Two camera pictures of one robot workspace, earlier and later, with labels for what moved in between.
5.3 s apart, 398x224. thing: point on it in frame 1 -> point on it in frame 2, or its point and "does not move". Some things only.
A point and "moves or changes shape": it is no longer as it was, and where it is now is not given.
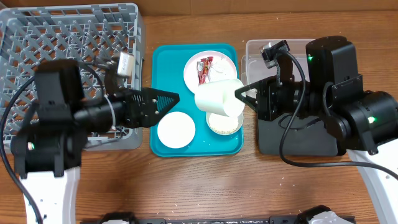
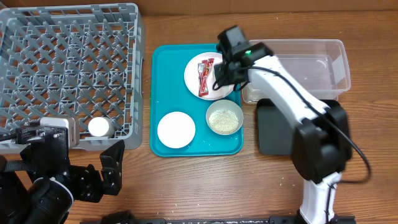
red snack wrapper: (203, 68) does not move
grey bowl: (223, 124) does not move
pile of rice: (223, 124) does not move
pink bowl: (176, 130) does not move
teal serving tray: (167, 66) does not move
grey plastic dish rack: (94, 33) does not move
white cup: (220, 97) moves or changes shape
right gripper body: (273, 99) -> (224, 72)
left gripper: (148, 96) -> (93, 188)
